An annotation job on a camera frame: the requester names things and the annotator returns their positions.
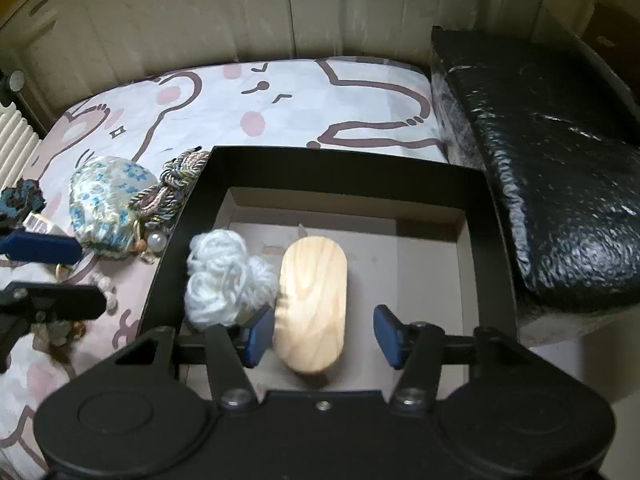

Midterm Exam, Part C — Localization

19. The cartoon printed blanket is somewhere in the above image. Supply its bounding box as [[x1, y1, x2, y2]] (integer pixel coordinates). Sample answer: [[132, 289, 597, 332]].
[[0, 55, 452, 468]]

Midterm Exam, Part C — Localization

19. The clear plastic piece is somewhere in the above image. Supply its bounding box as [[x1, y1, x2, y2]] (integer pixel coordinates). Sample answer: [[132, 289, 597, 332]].
[[24, 211, 62, 237]]

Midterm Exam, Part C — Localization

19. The black plastic-wrapped cushion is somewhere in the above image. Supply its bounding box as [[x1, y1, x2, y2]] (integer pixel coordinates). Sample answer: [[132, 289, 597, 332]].
[[429, 25, 640, 322]]

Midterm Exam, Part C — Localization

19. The white radiator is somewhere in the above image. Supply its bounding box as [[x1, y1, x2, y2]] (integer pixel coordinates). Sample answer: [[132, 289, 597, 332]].
[[0, 101, 42, 192]]

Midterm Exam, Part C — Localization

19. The metal cabinet handle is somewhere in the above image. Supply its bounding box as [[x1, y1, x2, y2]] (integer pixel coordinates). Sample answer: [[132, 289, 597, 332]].
[[29, 0, 67, 17]]

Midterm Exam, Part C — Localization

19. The dark teal crochet piece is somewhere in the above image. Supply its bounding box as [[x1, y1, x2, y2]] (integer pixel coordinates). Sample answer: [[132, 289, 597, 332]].
[[0, 179, 47, 227]]

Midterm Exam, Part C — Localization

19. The white cabinet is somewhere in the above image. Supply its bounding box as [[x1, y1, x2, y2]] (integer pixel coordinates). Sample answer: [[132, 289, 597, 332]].
[[0, 0, 640, 128]]

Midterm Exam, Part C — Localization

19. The white yarn ball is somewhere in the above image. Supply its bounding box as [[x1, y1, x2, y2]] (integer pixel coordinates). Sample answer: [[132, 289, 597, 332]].
[[183, 230, 279, 332]]

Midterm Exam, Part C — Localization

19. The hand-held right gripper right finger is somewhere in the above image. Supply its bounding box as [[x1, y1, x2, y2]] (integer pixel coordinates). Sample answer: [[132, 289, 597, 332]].
[[374, 305, 531, 409]]

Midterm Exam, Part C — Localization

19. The small trinket pile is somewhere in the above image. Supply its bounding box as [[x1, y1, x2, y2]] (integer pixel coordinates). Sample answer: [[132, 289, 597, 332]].
[[31, 319, 87, 348]]

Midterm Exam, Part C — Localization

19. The black cardboard box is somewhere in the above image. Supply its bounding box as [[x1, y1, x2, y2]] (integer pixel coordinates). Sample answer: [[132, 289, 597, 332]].
[[135, 146, 519, 396]]

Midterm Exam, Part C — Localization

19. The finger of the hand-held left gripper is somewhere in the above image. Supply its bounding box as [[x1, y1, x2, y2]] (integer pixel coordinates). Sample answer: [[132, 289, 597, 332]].
[[0, 281, 108, 373], [0, 231, 84, 267]]

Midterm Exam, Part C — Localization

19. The oval wooden block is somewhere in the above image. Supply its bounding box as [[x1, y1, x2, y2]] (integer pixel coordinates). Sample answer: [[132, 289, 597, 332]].
[[272, 236, 349, 375]]

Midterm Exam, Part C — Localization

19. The braided cord bundle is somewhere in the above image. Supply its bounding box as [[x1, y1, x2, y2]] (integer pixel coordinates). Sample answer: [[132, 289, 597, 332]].
[[129, 147, 211, 232]]

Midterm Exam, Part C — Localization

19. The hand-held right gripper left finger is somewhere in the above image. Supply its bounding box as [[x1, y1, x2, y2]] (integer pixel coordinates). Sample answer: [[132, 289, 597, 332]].
[[112, 305, 276, 409]]

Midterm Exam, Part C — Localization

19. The shell bead string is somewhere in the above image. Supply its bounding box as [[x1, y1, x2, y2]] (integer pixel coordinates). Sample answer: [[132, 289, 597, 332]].
[[94, 276, 120, 312]]

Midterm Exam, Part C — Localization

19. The floral fabric pouch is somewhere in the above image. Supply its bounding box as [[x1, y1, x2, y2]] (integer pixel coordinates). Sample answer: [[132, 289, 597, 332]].
[[68, 156, 161, 261]]

